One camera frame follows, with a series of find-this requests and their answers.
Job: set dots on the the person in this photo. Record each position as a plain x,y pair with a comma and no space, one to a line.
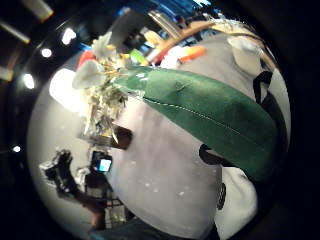
111,203

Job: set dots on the red artificial flower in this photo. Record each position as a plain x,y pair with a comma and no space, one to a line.
85,57

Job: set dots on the light green object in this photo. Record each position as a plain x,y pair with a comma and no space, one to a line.
137,56

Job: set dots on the white sheet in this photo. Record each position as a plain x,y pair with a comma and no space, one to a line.
240,203

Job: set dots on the small device with lit screen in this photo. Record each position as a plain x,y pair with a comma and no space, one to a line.
101,164

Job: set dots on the black oval object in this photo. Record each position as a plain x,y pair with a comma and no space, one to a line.
221,196

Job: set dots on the white marker cube left glove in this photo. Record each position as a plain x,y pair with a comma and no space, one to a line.
47,165

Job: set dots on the brown wooden block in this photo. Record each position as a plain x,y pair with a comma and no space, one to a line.
122,137

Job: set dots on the yellow object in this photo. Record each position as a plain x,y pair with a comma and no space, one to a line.
153,37

